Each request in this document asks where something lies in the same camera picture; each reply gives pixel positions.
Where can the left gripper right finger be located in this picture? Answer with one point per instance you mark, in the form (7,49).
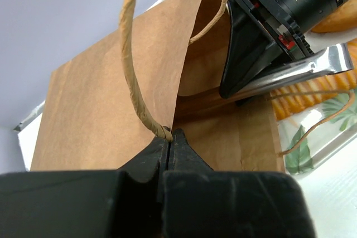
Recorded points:
(200,202)

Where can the metal kitchen tongs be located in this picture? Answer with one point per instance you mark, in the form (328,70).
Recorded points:
(330,61)

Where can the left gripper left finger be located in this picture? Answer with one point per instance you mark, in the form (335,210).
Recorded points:
(123,202)

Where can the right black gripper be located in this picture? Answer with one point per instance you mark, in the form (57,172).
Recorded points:
(263,30)

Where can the floral leaf pattern tray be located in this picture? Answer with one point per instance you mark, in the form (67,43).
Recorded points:
(315,130)

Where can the fake orange bread roll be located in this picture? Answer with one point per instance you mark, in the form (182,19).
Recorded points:
(344,18)

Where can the fake ridged spiral bread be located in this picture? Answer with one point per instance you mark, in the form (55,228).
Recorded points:
(289,105)

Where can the brown paper bag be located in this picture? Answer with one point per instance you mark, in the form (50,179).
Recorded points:
(89,121)

